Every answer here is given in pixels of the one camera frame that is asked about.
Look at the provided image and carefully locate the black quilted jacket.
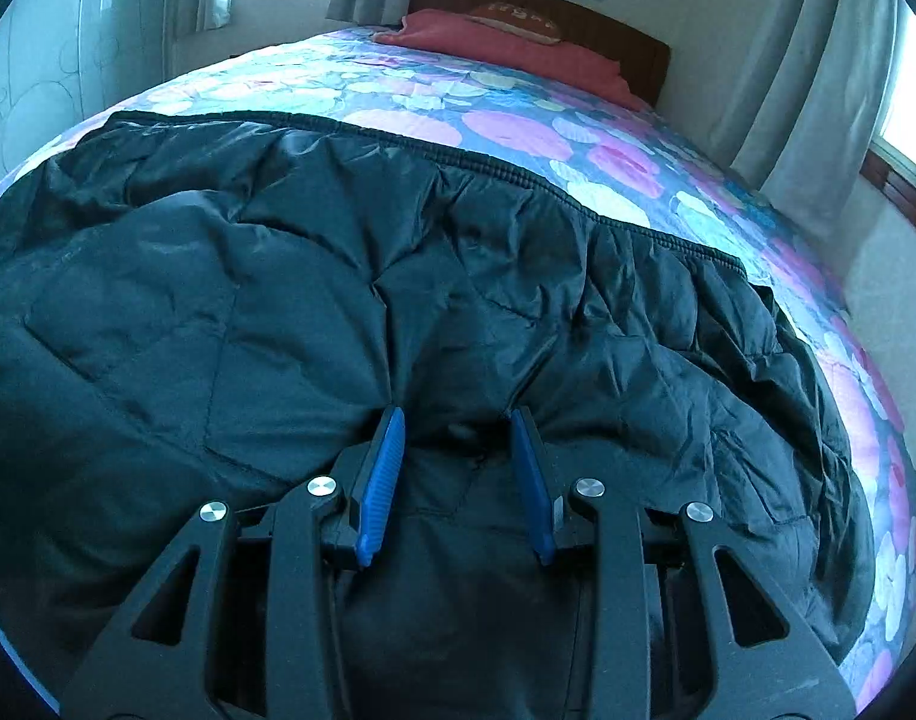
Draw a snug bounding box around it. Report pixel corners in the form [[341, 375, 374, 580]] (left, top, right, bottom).
[[0, 111, 878, 720]]

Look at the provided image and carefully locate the wooden window sill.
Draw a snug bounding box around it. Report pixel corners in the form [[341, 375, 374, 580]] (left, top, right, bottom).
[[859, 146, 916, 230]]

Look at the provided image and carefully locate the small brown printed cushion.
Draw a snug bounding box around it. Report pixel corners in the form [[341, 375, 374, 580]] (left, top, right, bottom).
[[467, 0, 565, 46]]

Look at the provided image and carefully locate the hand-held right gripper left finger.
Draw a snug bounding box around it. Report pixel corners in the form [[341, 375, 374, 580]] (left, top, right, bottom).
[[56, 405, 408, 720]]

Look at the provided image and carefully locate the floral bedspread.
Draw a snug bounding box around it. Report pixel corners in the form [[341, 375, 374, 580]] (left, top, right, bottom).
[[0, 24, 916, 713]]

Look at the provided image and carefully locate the white patterned wardrobe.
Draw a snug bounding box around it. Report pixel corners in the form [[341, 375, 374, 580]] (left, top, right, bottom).
[[0, 0, 181, 196]]

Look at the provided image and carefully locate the red pillow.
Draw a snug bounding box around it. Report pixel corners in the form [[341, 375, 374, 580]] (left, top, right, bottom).
[[373, 9, 646, 110]]

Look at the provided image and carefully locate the window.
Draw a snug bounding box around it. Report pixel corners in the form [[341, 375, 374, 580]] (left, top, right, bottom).
[[874, 7, 916, 188]]

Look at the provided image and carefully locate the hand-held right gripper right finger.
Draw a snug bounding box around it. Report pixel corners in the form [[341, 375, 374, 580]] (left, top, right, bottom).
[[507, 405, 858, 720]]

